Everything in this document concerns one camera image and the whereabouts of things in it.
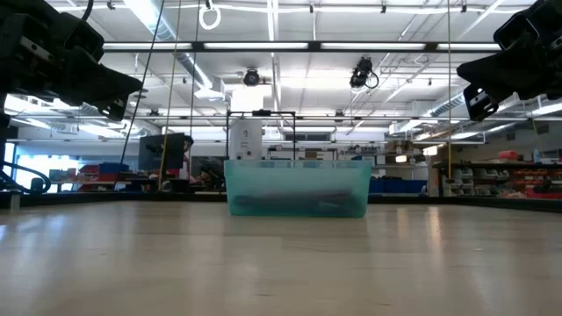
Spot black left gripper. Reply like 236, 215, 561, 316
0, 0, 144, 122

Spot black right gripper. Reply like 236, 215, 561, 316
456, 0, 562, 122

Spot black USB-C cable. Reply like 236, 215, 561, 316
231, 190, 356, 208

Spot teal translucent plastic bin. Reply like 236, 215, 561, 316
223, 159, 373, 219

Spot blue storage bin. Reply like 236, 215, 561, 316
98, 162, 131, 176

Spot black background monitor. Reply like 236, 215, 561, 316
138, 132, 186, 172

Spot red storage bins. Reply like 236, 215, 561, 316
77, 164, 103, 193

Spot grey parts bins rack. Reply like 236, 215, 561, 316
441, 166, 513, 198

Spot person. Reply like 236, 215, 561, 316
196, 160, 226, 190
181, 134, 196, 181

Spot shelf with red bins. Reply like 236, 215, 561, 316
498, 148, 562, 201

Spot black overhead light bar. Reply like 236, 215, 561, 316
101, 40, 501, 55

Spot row of blue bins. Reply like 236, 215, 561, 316
368, 176, 429, 195

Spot white cylindrical machine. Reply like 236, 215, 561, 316
229, 118, 264, 162

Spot long black hanging cable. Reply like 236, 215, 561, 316
119, 0, 167, 167

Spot black aluminium table frame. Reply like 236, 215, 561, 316
0, 190, 562, 214

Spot white hanging cable loop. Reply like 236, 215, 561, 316
198, 0, 222, 32

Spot black ceiling camera with loop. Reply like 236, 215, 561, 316
349, 55, 380, 90

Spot round black ceiling camera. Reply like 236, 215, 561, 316
242, 67, 262, 87

